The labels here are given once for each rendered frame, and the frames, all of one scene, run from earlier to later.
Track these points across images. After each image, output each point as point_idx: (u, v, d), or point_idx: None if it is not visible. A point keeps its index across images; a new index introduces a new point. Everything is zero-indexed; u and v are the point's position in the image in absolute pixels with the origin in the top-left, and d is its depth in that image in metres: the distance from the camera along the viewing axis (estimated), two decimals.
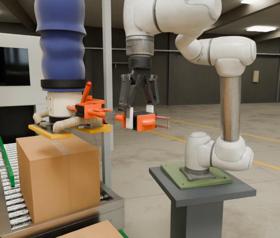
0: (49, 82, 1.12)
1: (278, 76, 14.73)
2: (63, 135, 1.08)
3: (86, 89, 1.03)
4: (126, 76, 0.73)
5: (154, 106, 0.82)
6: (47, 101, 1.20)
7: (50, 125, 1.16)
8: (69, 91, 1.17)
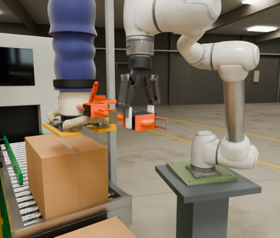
0: (60, 82, 1.16)
1: (278, 76, 14.76)
2: (71, 133, 1.11)
3: (93, 89, 1.06)
4: (125, 76, 0.73)
5: (155, 106, 0.82)
6: (59, 100, 1.24)
7: (61, 123, 1.21)
8: (79, 91, 1.20)
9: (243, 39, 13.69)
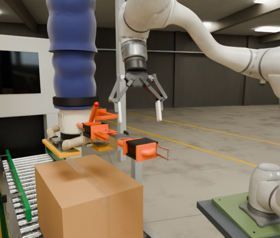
0: (60, 101, 1.14)
1: None
2: (71, 154, 1.09)
3: (93, 109, 1.04)
4: (118, 74, 0.79)
5: (162, 101, 0.82)
6: (58, 117, 1.22)
7: (60, 141, 1.19)
8: (79, 109, 1.18)
9: (249, 40, 13.34)
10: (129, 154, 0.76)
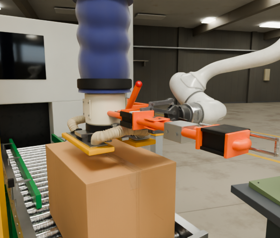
0: (88, 82, 0.90)
1: None
2: (103, 149, 0.84)
3: (134, 90, 0.79)
4: None
5: (147, 107, 0.82)
6: (84, 105, 0.98)
7: (87, 135, 0.94)
8: (111, 93, 0.93)
9: (253, 36, 13.17)
10: (207, 148, 0.51)
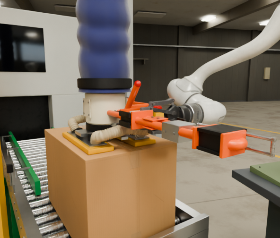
0: (88, 82, 0.90)
1: None
2: (102, 148, 0.85)
3: (133, 90, 0.79)
4: None
5: (147, 106, 0.82)
6: (84, 104, 0.98)
7: (87, 134, 0.95)
8: (111, 93, 0.94)
9: (254, 35, 13.16)
10: (204, 148, 0.51)
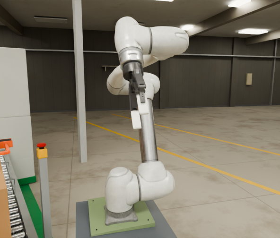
0: None
1: (272, 79, 14.56)
2: None
3: None
4: (140, 70, 0.79)
5: None
6: None
7: None
8: None
9: (235, 42, 13.49)
10: None
